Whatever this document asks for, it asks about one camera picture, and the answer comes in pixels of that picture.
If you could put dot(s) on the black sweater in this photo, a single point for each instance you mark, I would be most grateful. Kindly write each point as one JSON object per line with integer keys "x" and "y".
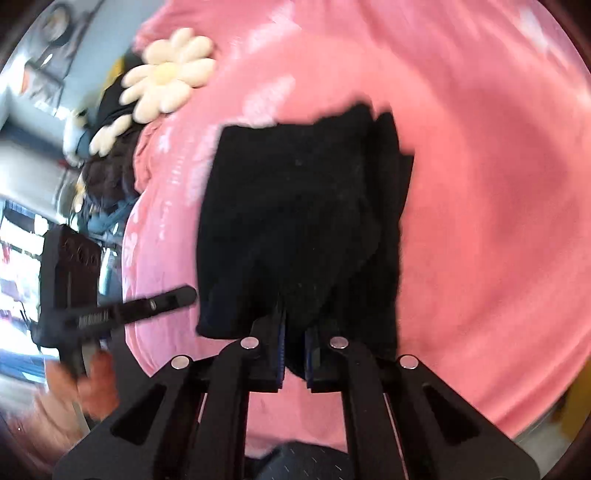
{"x": 295, "y": 221}

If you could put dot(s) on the white plush toy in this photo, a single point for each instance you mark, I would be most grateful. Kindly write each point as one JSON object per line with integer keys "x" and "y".
{"x": 76, "y": 136}

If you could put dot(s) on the yellow cushion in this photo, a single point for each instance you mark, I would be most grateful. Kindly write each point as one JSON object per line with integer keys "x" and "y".
{"x": 119, "y": 67}

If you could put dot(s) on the person's left forearm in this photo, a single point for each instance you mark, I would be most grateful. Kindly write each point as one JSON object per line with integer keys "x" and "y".
{"x": 51, "y": 429}

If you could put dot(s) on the person's dark dotted pants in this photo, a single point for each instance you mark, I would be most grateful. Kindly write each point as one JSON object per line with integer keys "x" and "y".
{"x": 302, "y": 464}

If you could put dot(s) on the wide framed wall picture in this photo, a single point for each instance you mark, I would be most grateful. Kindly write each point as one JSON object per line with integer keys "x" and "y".
{"x": 60, "y": 27}

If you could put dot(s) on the person's left hand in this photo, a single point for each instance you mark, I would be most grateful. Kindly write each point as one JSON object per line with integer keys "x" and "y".
{"x": 97, "y": 387}

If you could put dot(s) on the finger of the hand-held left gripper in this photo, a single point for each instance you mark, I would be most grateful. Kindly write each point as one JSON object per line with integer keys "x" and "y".
{"x": 152, "y": 302}

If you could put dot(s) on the pink printed blanket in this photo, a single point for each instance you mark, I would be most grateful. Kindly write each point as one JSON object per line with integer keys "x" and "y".
{"x": 461, "y": 254}

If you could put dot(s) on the large cream flower pillow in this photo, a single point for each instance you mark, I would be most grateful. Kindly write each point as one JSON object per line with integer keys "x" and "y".
{"x": 168, "y": 76}

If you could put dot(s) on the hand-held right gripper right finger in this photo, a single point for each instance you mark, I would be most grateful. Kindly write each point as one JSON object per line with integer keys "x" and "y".
{"x": 310, "y": 364}

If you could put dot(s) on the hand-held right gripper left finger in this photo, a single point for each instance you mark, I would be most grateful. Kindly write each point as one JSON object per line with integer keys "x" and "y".
{"x": 278, "y": 360}

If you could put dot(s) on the small cream flower pillow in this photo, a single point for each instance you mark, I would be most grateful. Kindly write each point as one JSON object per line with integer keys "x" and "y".
{"x": 108, "y": 134}

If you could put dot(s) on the dark brown puffer jacket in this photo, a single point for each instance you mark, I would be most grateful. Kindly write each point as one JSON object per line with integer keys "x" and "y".
{"x": 108, "y": 177}

